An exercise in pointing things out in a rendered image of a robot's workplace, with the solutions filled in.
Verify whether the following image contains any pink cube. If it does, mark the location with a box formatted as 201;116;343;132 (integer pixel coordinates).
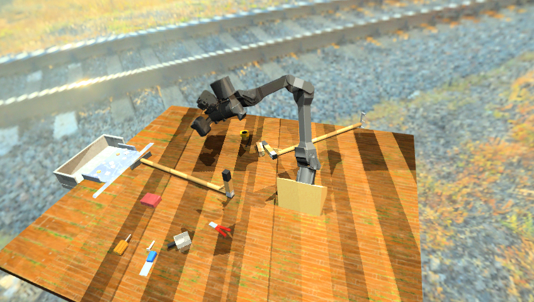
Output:
140;193;161;208

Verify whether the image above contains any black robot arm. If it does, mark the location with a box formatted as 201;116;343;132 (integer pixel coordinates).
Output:
196;74;321;185

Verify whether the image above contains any blue-handled scraper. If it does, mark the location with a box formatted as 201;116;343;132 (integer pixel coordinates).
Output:
140;251;157;276

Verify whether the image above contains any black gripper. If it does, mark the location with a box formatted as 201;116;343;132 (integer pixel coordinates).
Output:
190;100;228;137

